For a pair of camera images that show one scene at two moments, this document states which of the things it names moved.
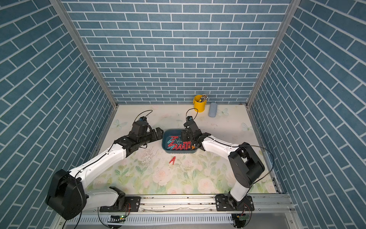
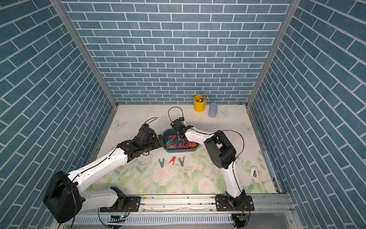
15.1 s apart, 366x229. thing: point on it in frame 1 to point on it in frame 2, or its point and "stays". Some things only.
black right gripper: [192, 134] to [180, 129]
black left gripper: [154, 137] to [157, 144]
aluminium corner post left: [60, 6] stays
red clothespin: [172, 160] stays
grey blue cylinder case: [213, 109] stays
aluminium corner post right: [291, 10] stays
